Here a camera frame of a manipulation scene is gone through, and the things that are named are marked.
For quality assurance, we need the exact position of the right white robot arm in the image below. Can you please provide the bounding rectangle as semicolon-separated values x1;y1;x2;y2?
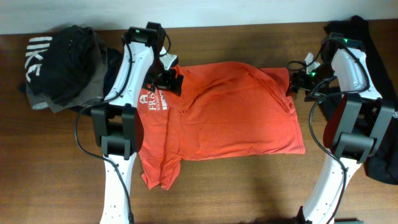
289;32;396;224

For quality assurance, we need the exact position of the red polo shirt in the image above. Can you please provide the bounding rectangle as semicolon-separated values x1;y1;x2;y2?
137;62;305;190

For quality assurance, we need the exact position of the black garment at right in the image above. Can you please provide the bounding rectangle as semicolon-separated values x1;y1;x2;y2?
324;16;397;185

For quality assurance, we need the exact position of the black Nike shirt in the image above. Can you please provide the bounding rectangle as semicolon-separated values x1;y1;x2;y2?
24;26;103;106

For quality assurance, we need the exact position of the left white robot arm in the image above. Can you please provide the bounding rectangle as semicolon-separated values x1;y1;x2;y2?
90;22;183;223

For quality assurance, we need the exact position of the navy folded shirt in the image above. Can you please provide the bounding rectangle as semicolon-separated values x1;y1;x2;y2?
70;47;124;116

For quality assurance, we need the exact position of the grey folded shirt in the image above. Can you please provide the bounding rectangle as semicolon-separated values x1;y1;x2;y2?
24;26;108;113

